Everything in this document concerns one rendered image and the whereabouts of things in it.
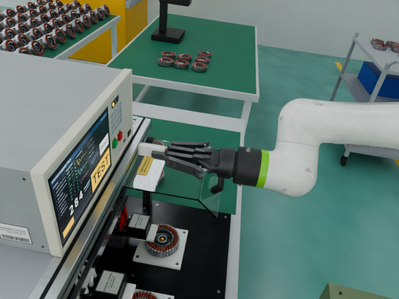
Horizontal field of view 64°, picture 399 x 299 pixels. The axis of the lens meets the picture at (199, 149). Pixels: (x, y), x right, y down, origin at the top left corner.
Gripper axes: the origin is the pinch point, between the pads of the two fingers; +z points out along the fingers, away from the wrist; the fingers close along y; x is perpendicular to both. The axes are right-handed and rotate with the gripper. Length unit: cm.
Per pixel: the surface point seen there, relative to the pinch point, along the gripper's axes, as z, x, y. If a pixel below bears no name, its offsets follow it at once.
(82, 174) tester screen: 9.7, 4.3, -17.2
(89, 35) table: 108, -43, 203
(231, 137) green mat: -22, -43, 79
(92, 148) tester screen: 9.6, 7.0, -12.0
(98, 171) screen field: 9.7, -0.7, -10.1
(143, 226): 2.6, -30.8, 1.7
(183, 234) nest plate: -9.0, -39.8, 8.8
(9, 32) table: 151, -35, 161
